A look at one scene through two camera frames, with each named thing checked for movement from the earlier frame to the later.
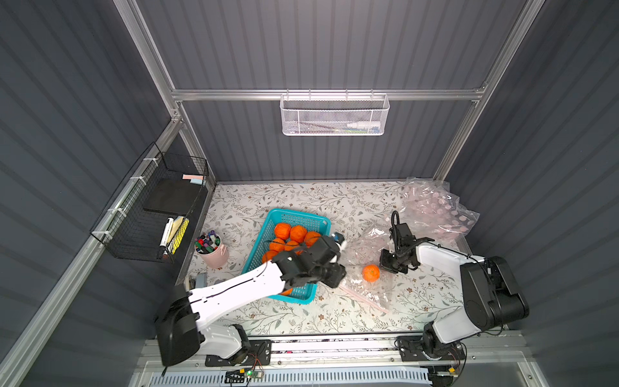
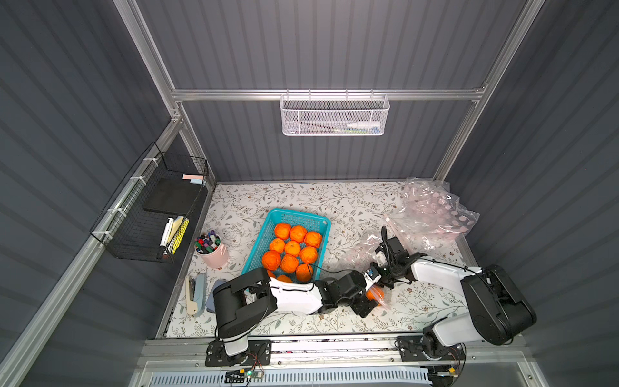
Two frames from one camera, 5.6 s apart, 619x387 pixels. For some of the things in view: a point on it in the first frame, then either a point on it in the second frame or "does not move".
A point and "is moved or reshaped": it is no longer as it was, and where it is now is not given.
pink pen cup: [209, 246] does not move
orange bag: [290, 245] does not move
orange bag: [277, 244] does not move
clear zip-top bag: [360, 256] is moved or reshaped
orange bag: [270, 255] does not move
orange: [297, 233] does not move
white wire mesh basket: [334, 114] does not move
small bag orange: [371, 272] to [375, 293]
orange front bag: [311, 238] does not move
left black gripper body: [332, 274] to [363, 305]
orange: [282, 230] does not move
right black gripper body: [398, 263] to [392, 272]
